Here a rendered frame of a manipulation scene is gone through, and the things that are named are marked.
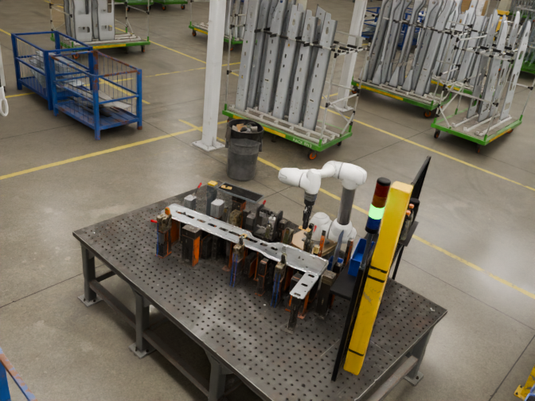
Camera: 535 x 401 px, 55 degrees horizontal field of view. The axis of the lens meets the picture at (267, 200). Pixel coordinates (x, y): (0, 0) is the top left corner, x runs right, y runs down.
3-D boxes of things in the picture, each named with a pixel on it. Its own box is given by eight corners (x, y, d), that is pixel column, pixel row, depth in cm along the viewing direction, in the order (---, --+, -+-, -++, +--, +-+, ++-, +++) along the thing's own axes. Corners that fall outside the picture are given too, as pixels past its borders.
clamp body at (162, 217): (152, 256, 403) (152, 216, 386) (163, 247, 415) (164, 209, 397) (163, 261, 399) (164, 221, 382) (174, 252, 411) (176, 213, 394)
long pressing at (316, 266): (156, 214, 403) (156, 212, 402) (173, 203, 421) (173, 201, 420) (318, 278, 355) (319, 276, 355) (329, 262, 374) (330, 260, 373)
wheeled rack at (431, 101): (346, 93, 1106) (363, 7, 1021) (369, 86, 1177) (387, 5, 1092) (428, 120, 1007) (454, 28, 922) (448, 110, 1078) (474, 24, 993)
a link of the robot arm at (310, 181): (321, 189, 348) (302, 184, 352) (325, 169, 341) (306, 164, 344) (316, 196, 339) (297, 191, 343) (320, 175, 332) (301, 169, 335)
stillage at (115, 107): (53, 114, 811) (48, 54, 765) (98, 107, 866) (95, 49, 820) (96, 140, 746) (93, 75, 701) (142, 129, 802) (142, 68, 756)
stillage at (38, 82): (17, 88, 895) (10, 33, 849) (61, 83, 948) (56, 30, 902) (49, 110, 827) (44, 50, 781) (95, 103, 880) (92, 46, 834)
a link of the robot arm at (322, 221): (310, 228, 447) (314, 207, 437) (330, 235, 442) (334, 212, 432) (304, 237, 434) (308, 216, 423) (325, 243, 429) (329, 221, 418)
